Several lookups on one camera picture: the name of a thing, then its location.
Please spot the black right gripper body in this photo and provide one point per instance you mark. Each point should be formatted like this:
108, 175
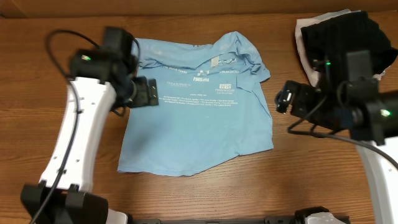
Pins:
307, 99

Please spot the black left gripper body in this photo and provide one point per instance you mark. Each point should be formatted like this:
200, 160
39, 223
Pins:
147, 92

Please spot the light blue t-shirt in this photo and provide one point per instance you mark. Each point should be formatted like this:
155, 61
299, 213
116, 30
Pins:
211, 107

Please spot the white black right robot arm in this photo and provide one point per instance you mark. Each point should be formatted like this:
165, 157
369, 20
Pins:
346, 105

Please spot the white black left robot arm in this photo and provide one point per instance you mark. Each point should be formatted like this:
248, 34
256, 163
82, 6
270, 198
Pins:
101, 80

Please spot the folded white garment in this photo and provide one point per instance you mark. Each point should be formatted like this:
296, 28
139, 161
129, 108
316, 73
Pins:
308, 49

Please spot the folded black garment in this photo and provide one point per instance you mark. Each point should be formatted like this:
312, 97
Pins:
339, 34

